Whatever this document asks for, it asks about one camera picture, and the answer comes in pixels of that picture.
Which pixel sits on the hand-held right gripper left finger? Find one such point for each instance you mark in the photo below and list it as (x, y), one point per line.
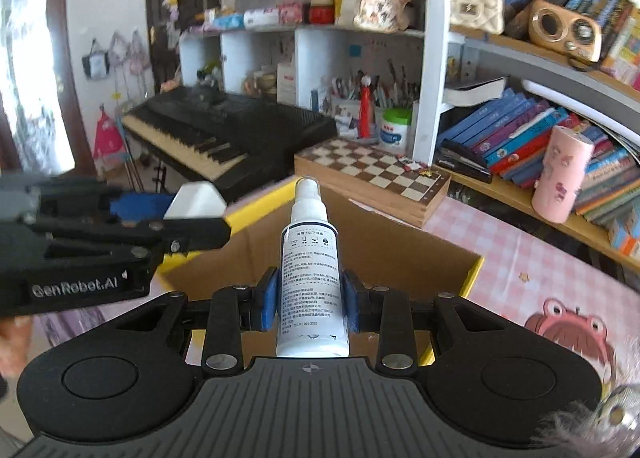
(270, 299)

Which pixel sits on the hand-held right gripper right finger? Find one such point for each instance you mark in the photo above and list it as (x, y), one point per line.
(351, 299)

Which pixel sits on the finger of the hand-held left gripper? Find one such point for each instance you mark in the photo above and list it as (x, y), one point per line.
(200, 234)
(142, 208)

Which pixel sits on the white angular plastic object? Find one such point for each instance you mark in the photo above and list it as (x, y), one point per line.
(195, 200)

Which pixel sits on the white spray bottle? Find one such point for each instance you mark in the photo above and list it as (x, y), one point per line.
(310, 283)

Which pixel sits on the cardboard box with yellow edges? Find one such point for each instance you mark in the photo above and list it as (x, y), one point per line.
(395, 248)

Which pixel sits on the pink checked desktop cloth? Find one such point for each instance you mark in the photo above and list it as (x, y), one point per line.
(525, 260)

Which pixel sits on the person's left hand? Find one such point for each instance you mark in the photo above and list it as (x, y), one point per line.
(15, 345)

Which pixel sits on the pink doll dress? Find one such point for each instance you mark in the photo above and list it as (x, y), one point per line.
(107, 137)

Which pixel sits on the black electronic keyboard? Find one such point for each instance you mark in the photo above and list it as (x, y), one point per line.
(225, 125)

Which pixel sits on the wooden chessboard box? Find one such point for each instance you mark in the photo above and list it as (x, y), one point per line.
(370, 168)

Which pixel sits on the small toy pieces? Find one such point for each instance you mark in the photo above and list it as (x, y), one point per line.
(417, 166)

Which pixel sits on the small hanging bags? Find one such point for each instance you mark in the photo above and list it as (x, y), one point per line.
(112, 55)

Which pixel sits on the white jar with green lid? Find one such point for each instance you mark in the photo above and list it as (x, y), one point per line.
(395, 132)

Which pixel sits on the white box with red print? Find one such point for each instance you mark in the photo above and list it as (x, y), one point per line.
(286, 82)

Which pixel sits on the black stapler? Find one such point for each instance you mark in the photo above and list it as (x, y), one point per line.
(460, 160)

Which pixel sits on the red figure bottle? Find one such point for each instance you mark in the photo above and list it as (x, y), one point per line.
(366, 107)

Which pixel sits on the pen holder with pens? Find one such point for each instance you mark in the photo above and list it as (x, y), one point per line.
(345, 105)

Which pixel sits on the tissue packets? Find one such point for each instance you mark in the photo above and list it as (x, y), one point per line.
(250, 17)

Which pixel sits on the white wooden bookshelf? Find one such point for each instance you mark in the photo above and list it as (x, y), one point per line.
(431, 87)

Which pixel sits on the row of colourful upright books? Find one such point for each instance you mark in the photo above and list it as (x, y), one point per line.
(520, 132)

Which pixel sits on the pink printed cup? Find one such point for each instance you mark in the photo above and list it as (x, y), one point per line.
(560, 177)

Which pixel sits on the thick book with black cover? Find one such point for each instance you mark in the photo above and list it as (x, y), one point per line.
(475, 90)

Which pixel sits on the red round jar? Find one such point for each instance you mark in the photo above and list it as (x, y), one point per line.
(321, 10)

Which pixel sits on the fluffy grey pompom charm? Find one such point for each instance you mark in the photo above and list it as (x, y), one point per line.
(595, 428)

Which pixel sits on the white tube lamp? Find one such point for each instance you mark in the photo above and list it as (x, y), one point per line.
(575, 100)

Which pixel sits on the dark wall grid panel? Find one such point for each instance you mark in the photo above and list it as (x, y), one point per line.
(182, 12)

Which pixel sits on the gold toy camera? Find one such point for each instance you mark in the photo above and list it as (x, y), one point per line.
(562, 30)

